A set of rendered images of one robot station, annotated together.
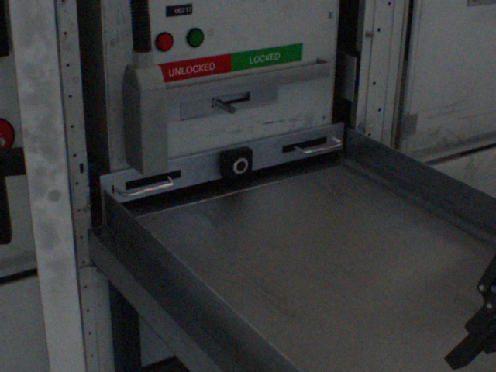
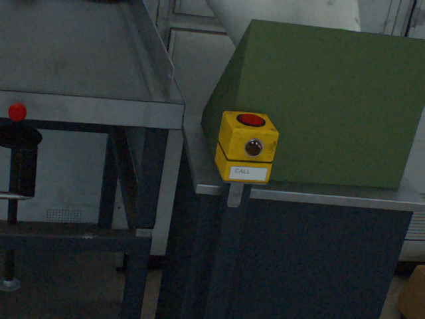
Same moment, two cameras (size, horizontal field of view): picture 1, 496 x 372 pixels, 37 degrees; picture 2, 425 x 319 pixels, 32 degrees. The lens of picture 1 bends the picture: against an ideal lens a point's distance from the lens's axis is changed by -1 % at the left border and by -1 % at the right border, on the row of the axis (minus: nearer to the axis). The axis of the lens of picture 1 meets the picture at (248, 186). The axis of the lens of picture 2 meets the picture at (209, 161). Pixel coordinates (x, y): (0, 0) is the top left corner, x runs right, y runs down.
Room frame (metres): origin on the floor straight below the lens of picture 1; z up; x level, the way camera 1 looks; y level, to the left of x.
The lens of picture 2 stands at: (-0.35, -1.08, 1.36)
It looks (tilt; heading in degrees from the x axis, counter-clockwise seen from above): 25 degrees down; 17
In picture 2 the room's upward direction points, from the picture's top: 10 degrees clockwise
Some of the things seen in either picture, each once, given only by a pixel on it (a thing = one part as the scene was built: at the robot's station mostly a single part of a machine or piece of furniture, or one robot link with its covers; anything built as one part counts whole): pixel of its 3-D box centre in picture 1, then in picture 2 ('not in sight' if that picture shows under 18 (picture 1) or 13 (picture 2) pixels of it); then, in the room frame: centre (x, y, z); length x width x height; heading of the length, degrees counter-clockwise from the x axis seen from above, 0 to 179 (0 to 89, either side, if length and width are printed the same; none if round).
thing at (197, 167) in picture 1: (226, 156); not in sight; (1.34, 0.04, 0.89); 0.54 x 0.05 x 0.06; 123
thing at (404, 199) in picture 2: not in sight; (294, 159); (1.03, -0.82, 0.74); 0.45 x 0.33 x 0.02; 119
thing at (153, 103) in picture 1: (144, 116); not in sight; (1.15, 0.17, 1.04); 0.08 x 0.05 x 0.17; 33
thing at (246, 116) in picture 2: not in sight; (250, 121); (0.78, -0.78, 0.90); 0.04 x 0.04 x 0.02
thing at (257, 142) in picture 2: not in sight; (254, 149); (0.74, -0.81, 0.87); 0.03 x 0.01 x 0.03; 123
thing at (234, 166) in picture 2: not in sight; (245, 147); (0.78, -0.78, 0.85); 0.08 x 0.08 x 0.10; 33
